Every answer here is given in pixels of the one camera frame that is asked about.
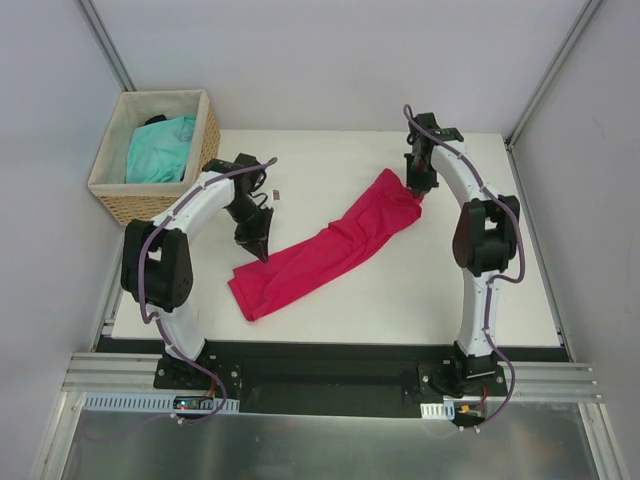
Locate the teal t shirt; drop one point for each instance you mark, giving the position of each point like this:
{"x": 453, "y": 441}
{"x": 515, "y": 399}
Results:
{"x": 159, "y": 153}

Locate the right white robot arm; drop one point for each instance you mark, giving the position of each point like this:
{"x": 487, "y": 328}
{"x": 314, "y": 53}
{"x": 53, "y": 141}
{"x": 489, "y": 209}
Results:
{"x": 487, "y": 246}

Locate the left white cable duct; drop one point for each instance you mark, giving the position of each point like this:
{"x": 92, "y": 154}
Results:
{"x": 158, "y": 403}

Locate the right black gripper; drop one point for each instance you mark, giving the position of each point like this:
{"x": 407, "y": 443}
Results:
{"x": 419, "y": 180}

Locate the aluminium frame post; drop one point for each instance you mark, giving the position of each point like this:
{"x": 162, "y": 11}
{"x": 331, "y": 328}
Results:
{"x": 577, "y": 30}
{"x": 106, "y": 45}

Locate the right aluminium frame post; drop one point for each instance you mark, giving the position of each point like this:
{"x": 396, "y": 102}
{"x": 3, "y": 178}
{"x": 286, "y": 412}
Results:
{"x": 577, "y": 30}

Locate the pink t shirt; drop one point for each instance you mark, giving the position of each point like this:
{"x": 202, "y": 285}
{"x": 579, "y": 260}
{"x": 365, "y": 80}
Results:
{"x": 384, "y": 209}

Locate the black garment in basket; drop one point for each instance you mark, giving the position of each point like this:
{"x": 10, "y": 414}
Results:
{"x": 155, "y": 119}

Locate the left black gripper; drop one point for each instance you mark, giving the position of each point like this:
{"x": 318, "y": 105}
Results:
{"x": 254, "y": 230}

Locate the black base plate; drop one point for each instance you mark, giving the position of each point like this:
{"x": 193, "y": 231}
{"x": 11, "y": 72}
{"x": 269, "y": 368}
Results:
{"x": 377, "y": 381}

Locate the wicker basket with liner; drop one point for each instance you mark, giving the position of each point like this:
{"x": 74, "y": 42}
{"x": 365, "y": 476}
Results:
{"x": 127, "y": 201}

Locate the front aluminium rail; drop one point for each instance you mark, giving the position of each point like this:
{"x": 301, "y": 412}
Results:
{"x": 130, "y": 372}

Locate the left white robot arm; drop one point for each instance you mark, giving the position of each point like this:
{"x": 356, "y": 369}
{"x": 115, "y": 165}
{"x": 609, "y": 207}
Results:
{"x": 157, "y": 267}

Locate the right white cable duct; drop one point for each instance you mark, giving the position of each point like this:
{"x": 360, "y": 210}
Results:
{"x": 438, "y": 411}

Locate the white cable duct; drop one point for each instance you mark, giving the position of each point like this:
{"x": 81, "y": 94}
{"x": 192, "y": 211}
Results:
{"x": 158, "y": 403}
{"x": 438, "y": 411}

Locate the left aluminium frame post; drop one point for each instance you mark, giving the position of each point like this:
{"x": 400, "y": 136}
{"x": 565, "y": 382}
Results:
{"x": 106, "y": 45}

